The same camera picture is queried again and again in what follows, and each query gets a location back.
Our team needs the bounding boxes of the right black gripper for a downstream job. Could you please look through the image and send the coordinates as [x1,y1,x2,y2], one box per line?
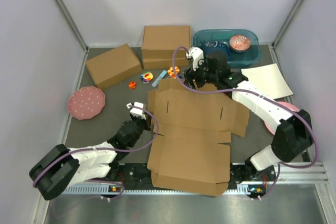
[183,58,218,92]

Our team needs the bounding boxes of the brown cardboard box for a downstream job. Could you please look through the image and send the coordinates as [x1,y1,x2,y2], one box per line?
[148,78,249,196]

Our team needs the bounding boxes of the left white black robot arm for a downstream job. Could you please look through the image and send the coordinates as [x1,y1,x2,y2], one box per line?
[29,116,151,200]

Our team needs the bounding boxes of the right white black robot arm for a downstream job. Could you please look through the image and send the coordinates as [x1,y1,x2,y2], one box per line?
[184,47,313,180]

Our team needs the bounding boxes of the top stacked cardboard box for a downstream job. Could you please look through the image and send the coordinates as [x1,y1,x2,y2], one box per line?
[141,25,191,59]

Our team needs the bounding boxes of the stacked cardboard box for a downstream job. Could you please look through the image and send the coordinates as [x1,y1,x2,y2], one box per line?
[143,58,189,70]
[141,25,191,59]

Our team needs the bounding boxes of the small folded cardboard box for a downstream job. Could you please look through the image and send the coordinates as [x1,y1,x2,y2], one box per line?
[86,44,142,90]

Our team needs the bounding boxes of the bottom stacked cardboard box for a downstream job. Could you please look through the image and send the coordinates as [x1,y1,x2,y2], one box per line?
[143,58,189,70]

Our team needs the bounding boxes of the dark blue patterned bowl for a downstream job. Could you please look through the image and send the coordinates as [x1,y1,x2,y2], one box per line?
[200,40,232,60]

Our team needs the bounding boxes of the red white patterned bowl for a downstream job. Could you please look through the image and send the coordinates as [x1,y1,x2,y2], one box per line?
[229,35,251,52]

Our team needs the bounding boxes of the teal plastic bin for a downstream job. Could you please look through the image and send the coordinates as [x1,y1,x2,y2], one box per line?
[192,29,262,68]

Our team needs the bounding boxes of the orange yellow flower plush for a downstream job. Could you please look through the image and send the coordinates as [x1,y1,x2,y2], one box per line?
[167,67,180,79]

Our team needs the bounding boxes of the red glitter leaf charm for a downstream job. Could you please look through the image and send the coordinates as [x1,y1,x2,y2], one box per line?
[128,81,137,90]

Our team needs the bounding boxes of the blue highlighter pen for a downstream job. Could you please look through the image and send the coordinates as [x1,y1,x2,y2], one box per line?
[152,70,167,88]

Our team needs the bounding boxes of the white square plate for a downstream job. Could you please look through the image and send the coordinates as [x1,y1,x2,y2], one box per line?
[241,63,293,100]

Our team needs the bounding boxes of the pink dotted plate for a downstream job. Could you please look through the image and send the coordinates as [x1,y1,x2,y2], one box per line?
[68,86,106,120]

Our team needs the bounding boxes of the rainbow flower plush dark petals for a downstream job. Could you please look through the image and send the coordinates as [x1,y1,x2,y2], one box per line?
[140,71,154,84]

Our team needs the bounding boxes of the plain pink plate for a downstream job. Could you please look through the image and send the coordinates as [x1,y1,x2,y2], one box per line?
[264,101,302,135]

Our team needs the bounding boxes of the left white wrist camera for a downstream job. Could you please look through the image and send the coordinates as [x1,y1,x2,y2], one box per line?
[127,102,146,120]

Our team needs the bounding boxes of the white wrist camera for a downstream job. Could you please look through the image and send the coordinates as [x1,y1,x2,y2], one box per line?
[186,46,204,71]
[127,102,146,120]

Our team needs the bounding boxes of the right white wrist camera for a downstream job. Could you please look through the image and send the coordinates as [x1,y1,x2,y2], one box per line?
[186,46,204,71]

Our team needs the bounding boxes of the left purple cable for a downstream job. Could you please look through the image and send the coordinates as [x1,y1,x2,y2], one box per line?
[33,105,160,204]

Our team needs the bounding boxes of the purple cable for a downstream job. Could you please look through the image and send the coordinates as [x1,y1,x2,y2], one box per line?
[33,105,160,204]
[174,46,318,201]

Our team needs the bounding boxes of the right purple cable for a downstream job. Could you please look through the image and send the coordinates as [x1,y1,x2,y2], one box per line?
[174,46,318,201]

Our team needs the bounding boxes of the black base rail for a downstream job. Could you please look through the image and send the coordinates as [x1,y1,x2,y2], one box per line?
[114,163,248,190]

